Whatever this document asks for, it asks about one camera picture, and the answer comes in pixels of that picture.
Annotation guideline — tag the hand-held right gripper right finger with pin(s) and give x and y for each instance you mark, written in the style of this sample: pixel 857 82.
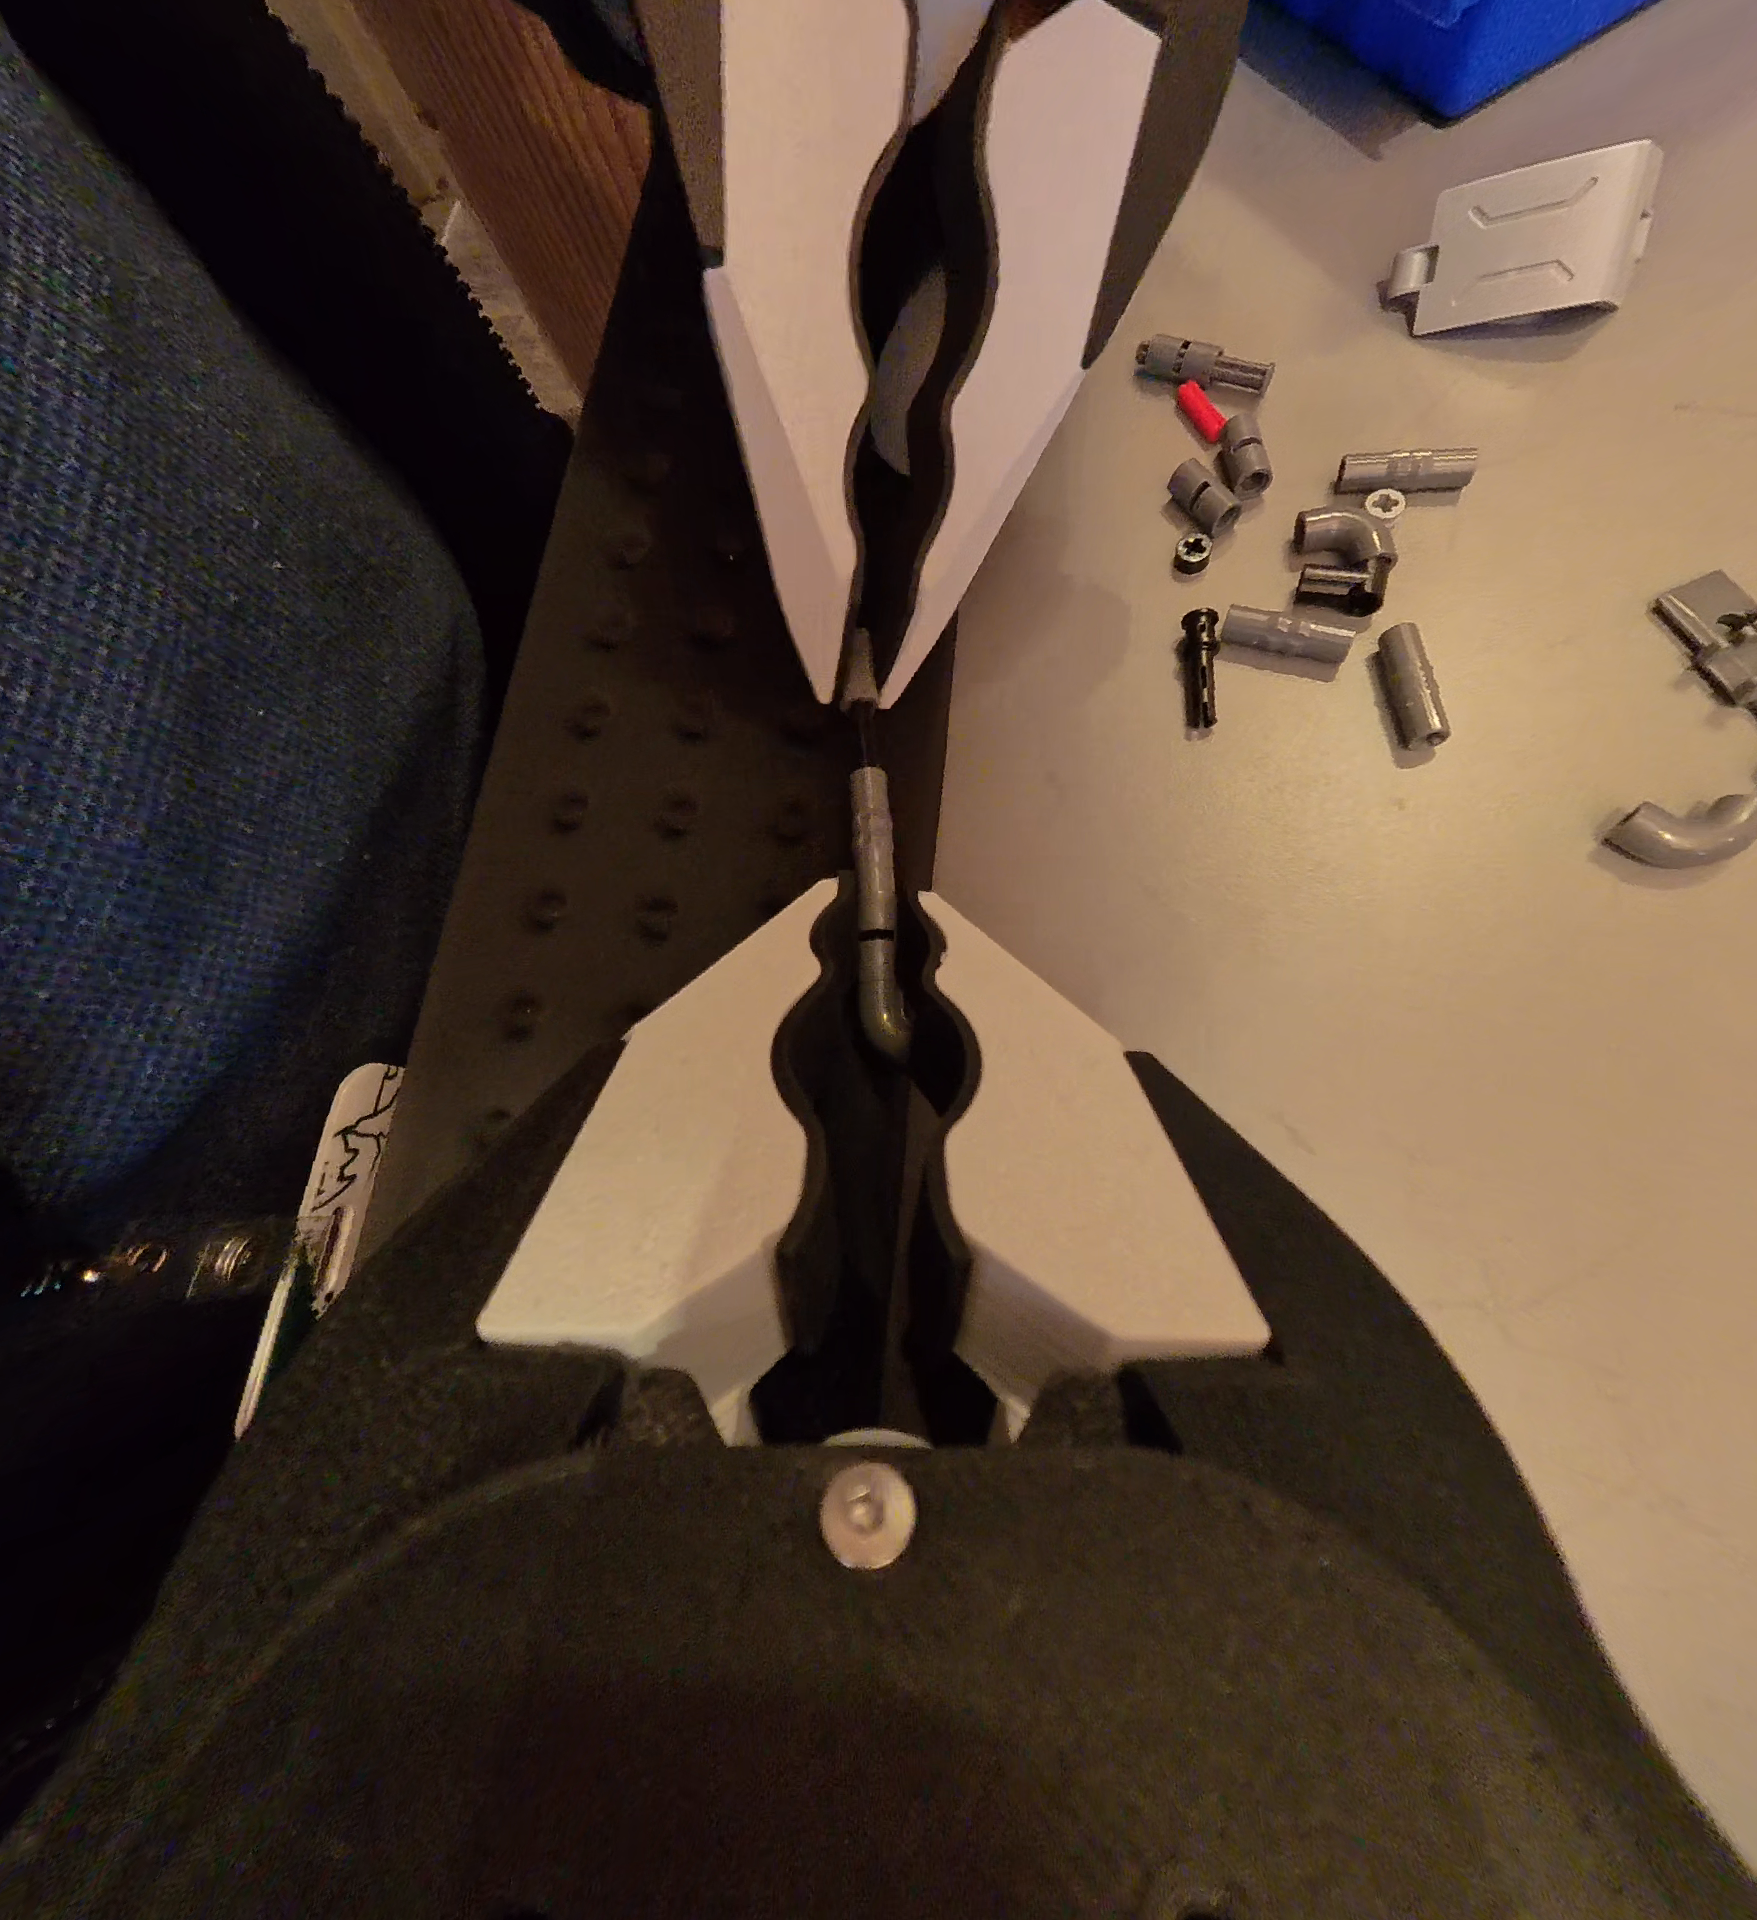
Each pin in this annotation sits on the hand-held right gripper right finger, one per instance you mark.
pixel 1103 1201

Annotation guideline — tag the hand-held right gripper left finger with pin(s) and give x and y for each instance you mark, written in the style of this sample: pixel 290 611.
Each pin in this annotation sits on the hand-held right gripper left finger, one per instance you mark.
pixel 654 1201

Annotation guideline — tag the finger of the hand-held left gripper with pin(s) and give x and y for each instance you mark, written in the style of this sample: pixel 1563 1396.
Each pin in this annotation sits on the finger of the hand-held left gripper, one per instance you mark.
pixel 1053 210
pixel 788 270

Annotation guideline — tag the red grey pin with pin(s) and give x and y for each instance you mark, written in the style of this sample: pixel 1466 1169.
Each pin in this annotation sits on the red grey pin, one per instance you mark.
pixel 1204 407

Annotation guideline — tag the blue plastic bin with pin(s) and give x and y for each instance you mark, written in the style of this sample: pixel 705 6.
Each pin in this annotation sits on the blue plastic bin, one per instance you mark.
pixel 1480 47

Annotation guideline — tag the cluster of small grey connectors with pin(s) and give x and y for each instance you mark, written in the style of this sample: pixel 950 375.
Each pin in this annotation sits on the cluster of small grey connectors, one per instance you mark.
pixel 1330 540

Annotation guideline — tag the dark grey axle pin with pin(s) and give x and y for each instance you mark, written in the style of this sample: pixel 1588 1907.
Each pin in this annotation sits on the dark grey axle pin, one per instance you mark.
pixel 872 827

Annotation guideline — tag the grey elbow connector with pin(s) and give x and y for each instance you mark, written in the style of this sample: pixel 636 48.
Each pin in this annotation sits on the grey elbow connector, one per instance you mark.
pixel 1689 833

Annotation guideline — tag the white printed cloth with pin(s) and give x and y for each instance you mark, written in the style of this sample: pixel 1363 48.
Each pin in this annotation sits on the white printed cloth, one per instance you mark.
pixel 354 1176

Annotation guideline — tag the wooden shelf unit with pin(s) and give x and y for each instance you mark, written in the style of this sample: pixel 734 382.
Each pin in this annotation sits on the wooden shelf unit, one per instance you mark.
pixel 505 136

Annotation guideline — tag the light grey ribbed panel piece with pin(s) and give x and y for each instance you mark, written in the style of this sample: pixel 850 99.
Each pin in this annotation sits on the light grey ribbed panel piece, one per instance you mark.
pixel 1540 235

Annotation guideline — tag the black perforated pad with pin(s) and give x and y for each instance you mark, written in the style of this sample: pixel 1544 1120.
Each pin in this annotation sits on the black perforated pad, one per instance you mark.
pixel 668 810

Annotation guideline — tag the dark grey connector plate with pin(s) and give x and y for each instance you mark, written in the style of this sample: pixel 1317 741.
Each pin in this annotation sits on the dark grey connector plate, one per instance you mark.
pixel 1756 646

